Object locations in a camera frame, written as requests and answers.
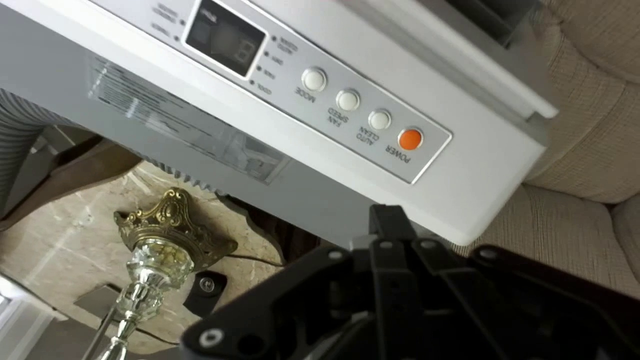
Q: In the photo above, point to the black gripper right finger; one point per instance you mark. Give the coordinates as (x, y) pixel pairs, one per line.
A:
(480, 306)

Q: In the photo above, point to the beige rocking armchair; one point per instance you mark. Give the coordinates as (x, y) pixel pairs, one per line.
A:
(587, 132)

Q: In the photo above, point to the white portable air conditioner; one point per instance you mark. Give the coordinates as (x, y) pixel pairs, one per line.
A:
(332, 41)

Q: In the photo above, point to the glass brass table lamp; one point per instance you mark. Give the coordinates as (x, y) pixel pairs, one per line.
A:
(167, 240)

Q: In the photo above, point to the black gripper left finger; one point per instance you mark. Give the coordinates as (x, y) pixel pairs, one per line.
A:
(320, 306)

